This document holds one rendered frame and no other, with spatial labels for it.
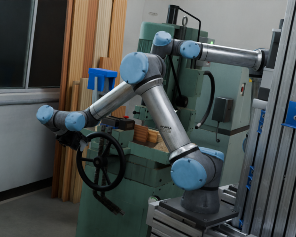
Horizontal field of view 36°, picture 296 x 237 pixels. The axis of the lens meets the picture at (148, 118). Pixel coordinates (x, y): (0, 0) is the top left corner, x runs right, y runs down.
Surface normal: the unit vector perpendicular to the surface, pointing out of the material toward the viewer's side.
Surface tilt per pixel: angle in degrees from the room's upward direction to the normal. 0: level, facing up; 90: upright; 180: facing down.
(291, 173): 90
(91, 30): 87
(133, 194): 90
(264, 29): 90
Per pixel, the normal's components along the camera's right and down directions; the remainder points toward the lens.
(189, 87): -0.51, 0.06
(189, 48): 0.14, 0.18
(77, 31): 0.88, 0.15
